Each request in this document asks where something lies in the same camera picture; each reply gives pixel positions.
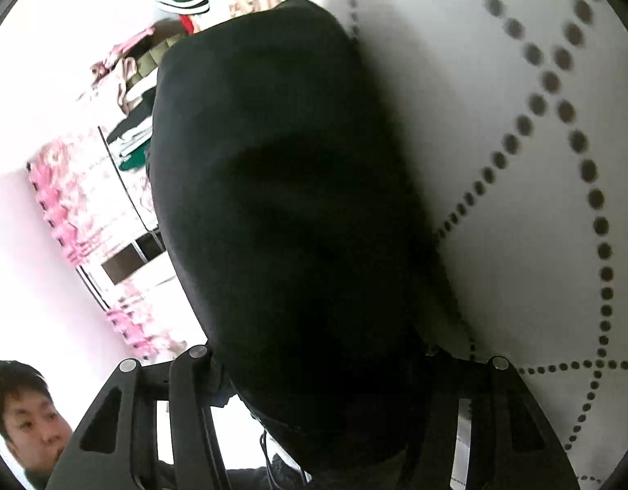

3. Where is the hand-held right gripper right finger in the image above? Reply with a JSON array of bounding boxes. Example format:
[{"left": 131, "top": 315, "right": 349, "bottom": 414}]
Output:
[{"left": 421, "top": 347, "right": 583, "bottom": 490}]

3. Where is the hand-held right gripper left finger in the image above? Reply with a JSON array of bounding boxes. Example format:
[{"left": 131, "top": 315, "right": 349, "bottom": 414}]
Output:
[{"left": 46, "top": 344, "right": 233, "bottom": 490}]

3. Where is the black leather jacket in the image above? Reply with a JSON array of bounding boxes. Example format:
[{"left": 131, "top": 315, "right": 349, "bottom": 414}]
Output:
[{"left": 148, "top": 0, "right": 473, "bottom": 490}]

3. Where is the person's head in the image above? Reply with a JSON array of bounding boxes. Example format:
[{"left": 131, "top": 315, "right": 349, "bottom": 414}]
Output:
[{"left": 0, "top": 360, "right": 75, "bottom": 488}]

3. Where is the pink floral curtain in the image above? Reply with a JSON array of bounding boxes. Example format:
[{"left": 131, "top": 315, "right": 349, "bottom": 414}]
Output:
[{"left": 27, "top": 130, "right": 192, "bottom": 363}]

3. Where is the white diamond-pattern blanket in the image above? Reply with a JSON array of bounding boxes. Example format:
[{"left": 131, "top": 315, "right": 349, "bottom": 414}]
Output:
[{"left": 314, "top": 0, "right": 628, "bottom": 490}]

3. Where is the olive puffer jacket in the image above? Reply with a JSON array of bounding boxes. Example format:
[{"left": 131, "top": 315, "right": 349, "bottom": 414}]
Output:
[{"left": 134, "top": 43, "right": 167, "bottom": 80}]

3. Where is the light pink coat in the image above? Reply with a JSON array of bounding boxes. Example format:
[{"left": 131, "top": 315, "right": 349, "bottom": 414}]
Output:
[{"left": 92, "top": 28, "right": 159, "bottom": 87}]

